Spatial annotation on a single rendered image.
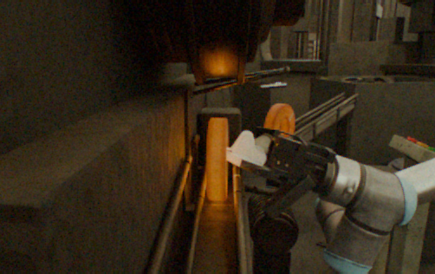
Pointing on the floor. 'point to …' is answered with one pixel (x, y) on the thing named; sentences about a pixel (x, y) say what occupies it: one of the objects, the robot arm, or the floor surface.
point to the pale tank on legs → (318, 34)
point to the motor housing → (271, 238)
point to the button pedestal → (411, 258)
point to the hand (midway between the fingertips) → (221, 153)
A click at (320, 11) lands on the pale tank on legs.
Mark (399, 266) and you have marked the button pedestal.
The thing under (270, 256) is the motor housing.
